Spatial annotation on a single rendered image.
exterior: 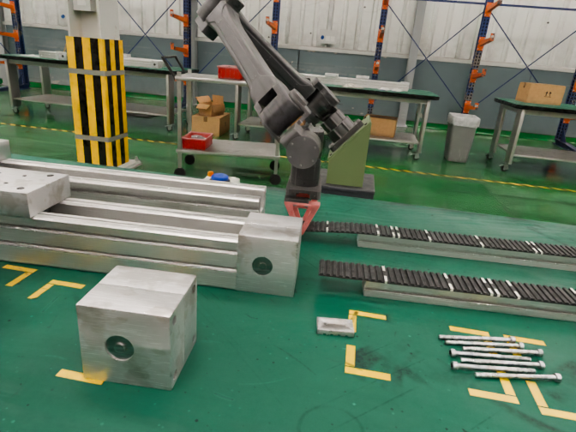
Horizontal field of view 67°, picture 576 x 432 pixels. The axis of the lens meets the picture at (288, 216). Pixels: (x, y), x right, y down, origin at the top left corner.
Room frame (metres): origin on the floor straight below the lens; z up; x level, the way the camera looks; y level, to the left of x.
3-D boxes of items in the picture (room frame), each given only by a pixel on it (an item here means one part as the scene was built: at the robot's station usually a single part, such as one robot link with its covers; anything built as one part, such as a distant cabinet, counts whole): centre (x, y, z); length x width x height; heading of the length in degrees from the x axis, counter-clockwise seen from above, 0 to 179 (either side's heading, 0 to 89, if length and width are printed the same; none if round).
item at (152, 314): (0.43, 0.16, 0.83); 0.11 x 0.10 x 0.10; 175
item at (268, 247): (0.64, 0.02, 0.83); 0.12 x 0.09 x 0.10; 176
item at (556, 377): (0.43, -0.30, 0.78); 0.11 x 0.01 x 0.01; 93
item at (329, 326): (0.51, -0.08, 0.78); 0.05 x 0.03 x 0.01; 90
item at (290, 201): (0.80, -0.03, 0.84); 0.07 x 0.07 x 0.09; 87
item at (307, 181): (0.82, -0.03, 0.91); 0.10 x 0.07 x 0.07; 177
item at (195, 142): (3.94, 0.62, 0.50); 1.03 x 0.55 x 1.01; 94
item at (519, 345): (0.49, -0.28, 0.78); 0.11 x 0.01 x 0.01; 92
